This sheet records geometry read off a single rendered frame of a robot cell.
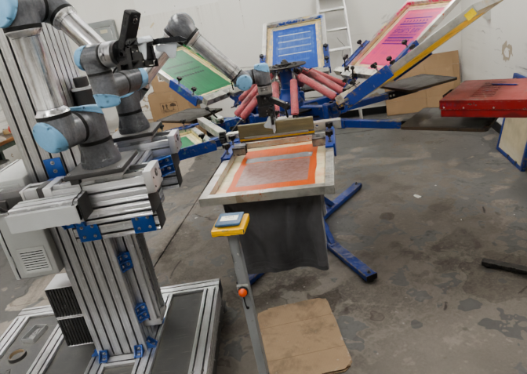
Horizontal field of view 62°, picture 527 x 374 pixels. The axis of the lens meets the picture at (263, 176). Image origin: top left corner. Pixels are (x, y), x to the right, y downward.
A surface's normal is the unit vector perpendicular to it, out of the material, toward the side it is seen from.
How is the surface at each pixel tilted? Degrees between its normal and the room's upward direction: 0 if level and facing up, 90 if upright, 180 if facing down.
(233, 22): 90
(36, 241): 90
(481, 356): 0
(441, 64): 83
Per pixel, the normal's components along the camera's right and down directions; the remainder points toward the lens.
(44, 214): 0.01, 0.36
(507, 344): -0.17, -0.92
